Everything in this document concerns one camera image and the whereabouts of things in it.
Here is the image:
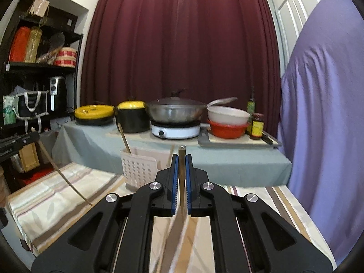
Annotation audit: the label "purple cloth cover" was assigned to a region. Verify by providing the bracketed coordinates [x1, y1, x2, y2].
[277, 0, 364, 265]

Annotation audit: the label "dark bottle green label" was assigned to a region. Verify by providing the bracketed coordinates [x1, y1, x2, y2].
[246, 87, 256, 135]

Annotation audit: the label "white perforated utensil holder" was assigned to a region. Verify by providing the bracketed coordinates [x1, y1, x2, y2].
[120, 147, 172, 192]

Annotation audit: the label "brown wrapped bundle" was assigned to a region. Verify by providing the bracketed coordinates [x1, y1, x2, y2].
[35, 48, 59, 65]

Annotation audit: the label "wooden chopstick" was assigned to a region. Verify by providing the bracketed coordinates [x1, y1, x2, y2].
[118, 123, 132, 154]
[171, 146, 189, 251]
[31, 127, 94, 206]

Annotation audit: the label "white power socket box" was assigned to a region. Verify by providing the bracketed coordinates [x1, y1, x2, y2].
[50, 116, 71, 129]

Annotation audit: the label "grey ladle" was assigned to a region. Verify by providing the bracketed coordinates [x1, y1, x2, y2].
[207, 97, 238, 107]

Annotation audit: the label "white bowl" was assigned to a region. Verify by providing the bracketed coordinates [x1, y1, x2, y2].
[207, 106, 251, 126]

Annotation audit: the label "red padded bag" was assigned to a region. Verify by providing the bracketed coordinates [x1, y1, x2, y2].
[8, 26, 30, 62]

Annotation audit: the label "steel wok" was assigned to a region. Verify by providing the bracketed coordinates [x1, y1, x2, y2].
[146, 104, 207, 126]

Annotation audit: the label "white induction cooker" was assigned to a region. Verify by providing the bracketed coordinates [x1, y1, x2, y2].
[151, 121, 201, 140]

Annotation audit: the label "red bowl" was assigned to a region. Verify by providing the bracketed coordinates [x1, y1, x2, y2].
[207, 119, 250, 139]

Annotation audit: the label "white panelled door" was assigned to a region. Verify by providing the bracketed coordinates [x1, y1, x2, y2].
[267, 0, 337, 78]

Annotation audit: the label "red striped round box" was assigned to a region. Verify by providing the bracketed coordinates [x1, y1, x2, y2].
[53, 47, 78, 69]

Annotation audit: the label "black air fryer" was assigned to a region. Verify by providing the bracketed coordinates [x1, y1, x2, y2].
[48, 76, 68, 112]

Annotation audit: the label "maroon curtain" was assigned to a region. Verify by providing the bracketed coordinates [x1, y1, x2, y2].
[81, 0, 283, 134]

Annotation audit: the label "black tote bag white handles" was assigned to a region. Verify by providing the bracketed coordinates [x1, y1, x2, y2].
[14, 90, 50, 133]

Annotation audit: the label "black shelf unit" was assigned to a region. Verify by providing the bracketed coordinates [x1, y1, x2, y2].
[0, 13, 85, 194]

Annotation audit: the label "brown paper bag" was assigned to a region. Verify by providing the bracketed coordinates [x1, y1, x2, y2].
[28, 0, 51, 18]

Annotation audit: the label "brown cardboard box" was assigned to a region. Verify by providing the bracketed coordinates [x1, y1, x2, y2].
[18, 142, 40, 173]

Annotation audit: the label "black pot yellow lid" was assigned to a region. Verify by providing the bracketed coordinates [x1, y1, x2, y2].
[116, 98, 151, 134]

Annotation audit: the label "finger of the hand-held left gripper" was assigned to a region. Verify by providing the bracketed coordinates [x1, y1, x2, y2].
[0, 132, 40, 162]

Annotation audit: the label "red lidded sauce jar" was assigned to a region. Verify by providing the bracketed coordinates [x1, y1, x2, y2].
[250, 113, 265, 140]

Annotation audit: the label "green packet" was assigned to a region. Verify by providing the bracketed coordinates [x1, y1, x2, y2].
[3, 95, 16, 125]

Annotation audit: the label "striped tablecloth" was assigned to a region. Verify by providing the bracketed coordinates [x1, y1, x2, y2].
[7, 162, 334, 273]

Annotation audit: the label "gold wrapped package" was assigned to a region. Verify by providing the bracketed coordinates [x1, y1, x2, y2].
[24, 26, 43, 63]

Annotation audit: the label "grey-green tablecloth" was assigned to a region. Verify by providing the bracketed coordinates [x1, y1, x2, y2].
[51, 118, 293, 189]

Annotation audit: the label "grey tray with board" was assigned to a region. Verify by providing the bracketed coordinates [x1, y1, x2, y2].
[198, 124, 281, 149]

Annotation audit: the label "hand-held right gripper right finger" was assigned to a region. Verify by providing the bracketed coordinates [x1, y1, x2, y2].
[185, 154, 333, 273]

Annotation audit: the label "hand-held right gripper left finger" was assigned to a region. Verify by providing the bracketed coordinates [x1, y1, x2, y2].
[31, 154, 180, 273]

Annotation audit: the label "yellow lidded electric pan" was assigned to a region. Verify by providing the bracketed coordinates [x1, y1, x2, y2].
[74, 105, 116, 126]

